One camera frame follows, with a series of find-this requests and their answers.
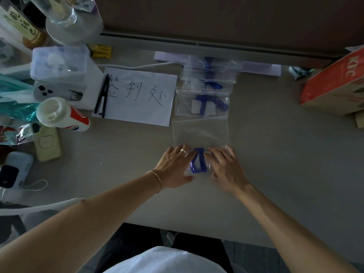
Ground person's right hand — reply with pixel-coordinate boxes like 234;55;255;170
203;145;251;197

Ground person's left hand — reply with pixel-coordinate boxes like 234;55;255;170
153;144;200;191

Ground clear zip bag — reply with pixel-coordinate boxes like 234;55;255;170
171;116;231;180
180;57;238;91
174;87;231;119

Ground person's right forearm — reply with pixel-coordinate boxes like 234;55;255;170
234;183;360;273

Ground person's left forearm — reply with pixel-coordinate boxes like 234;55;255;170
0;171;161;273

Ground white handwritten paper sheet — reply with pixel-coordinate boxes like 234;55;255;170
92;67;177;127

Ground black trousers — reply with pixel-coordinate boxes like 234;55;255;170
93;223;234;273

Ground black pen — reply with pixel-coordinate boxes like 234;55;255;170
101;77;110;118
94;74;110;115

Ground white shirt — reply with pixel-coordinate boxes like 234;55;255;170
103;246;228;273

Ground white box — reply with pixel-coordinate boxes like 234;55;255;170
31;58;104;111

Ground paper cup with white lid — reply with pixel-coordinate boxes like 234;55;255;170
36;97;91;133

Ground yellow packet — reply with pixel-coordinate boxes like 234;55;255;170
91;45;112;59

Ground phone in cream case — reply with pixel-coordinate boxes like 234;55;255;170
31;123;63;162

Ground teal wrapper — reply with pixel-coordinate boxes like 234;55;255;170
288;66;315;81

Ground white phone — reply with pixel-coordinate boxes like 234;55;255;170
32;82;86;103

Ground clear plastic box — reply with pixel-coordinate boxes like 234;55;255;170
30;45;90;83

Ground red cardboard box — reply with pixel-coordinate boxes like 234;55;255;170
300;46;364;116

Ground white power bank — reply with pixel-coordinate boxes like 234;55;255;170
0;152;34;190

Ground colourful snack packet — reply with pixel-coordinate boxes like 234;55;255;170
0;123;34;146

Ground teal plastic bag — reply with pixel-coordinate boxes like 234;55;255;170
0;73;41;123

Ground bottle with white label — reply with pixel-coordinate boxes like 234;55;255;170
0;0;48;50

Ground blue strap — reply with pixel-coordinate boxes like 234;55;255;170
195;94;229;117
190;148;208;174
199;57;224;91

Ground gold bracelet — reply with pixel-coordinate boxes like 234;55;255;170
146;170;162;193

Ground white wrist strap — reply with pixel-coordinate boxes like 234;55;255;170
24;179;48;192

